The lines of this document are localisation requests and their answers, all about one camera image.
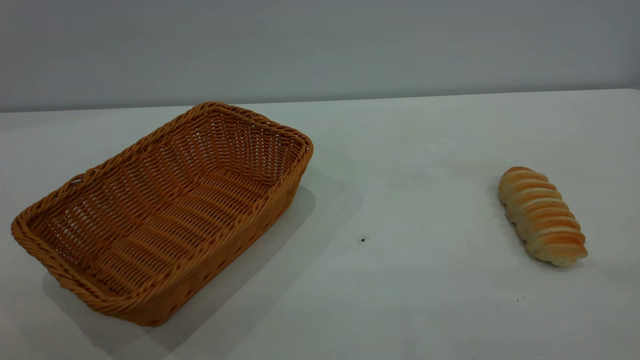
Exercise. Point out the ridged golden bread loaf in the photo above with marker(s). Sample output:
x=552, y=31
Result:
x=542, y=217

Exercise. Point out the orange woven wicker basket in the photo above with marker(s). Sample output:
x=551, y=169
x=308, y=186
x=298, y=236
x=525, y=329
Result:
x=165, y=220

